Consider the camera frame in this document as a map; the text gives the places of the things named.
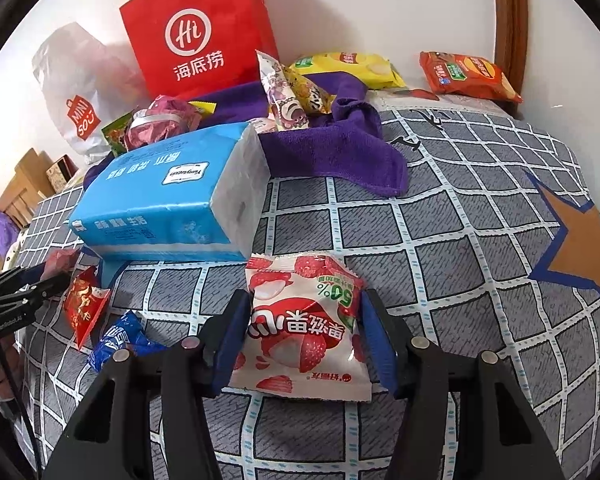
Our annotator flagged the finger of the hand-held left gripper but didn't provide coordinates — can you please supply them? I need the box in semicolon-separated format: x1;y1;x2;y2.
0;272;77;308
0;261;48;288

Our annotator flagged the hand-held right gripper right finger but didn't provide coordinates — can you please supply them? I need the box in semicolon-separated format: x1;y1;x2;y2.
360;287;566;480

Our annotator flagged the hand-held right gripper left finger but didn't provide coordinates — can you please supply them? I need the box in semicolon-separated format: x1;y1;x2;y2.
40;289;253;480

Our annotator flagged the pink red snack packet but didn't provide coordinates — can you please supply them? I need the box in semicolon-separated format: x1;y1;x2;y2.
42;249;81;280

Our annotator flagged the white red fruit-print snack packet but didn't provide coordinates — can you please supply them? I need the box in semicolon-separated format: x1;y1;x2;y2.
228;254;373;403

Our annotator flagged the purple plastic bag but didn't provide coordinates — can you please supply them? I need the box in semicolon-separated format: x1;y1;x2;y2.
0;211;20;257

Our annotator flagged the small red snack packet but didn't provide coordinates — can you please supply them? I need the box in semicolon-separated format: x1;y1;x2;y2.
62;267;112;349

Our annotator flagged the grey checked bedsheet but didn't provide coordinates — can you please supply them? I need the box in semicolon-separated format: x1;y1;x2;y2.
17;95;600;480

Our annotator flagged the wooden crate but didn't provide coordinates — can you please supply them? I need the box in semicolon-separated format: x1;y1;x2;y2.
2;147;56;226

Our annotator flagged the small blue snack packet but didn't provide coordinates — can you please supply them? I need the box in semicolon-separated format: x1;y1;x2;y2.
87;310;167;372

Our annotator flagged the patterned cardboard box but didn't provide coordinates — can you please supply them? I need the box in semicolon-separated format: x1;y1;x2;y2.
45;155;79;195

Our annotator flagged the blue tissue pack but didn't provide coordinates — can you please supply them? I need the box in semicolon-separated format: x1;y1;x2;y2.
68;121;272;266

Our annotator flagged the purple towel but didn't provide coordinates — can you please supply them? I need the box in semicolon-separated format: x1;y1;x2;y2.
82;72;410;196

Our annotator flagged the pink white-banded snack packet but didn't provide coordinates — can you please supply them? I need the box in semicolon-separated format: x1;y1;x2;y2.
124;110;193;152

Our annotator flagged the white plastic bag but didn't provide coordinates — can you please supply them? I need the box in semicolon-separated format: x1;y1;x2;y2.
31;22;151;163

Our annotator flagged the white fruit-print cloth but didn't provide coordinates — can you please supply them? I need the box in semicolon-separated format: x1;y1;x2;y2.
367;87;513;113

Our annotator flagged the purple cartoon snack packet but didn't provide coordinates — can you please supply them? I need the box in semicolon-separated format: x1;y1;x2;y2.
256;50;311;132

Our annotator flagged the small yellow snack packet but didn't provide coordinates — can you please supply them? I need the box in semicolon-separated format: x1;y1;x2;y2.
285;67;333;115

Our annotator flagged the yellow chip bag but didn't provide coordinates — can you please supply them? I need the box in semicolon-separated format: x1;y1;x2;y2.
286;51;407;90

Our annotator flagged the orange chip bag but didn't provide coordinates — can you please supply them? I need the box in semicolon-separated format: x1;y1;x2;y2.
419;51;524;105

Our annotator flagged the red paper bag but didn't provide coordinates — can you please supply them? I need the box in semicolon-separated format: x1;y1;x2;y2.
119;0;280;101

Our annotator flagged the brown wooden door frame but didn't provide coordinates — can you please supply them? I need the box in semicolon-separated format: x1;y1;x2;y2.
492;0;530;96

